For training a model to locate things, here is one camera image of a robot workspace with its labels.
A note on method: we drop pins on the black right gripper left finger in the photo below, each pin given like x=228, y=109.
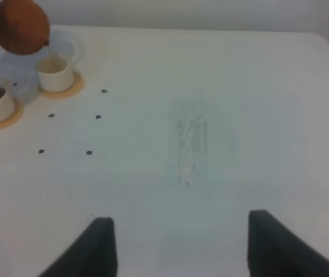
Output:
x=94, y=253

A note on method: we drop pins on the orange round coaster far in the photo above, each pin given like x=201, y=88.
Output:
x=77, y=86

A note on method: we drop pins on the orange round coaster near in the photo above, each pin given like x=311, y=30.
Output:
x=18, y=112

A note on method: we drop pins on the orange round coaster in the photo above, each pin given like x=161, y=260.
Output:
x=77, y=86
x=18, y=112

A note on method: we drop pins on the white teacup far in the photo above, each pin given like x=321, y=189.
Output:
x=55, y=73

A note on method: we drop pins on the brown clay teapot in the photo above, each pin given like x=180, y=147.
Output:
x=24, y=27

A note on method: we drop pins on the black right gripper right finger pad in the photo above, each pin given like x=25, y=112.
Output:
x=273, y=250

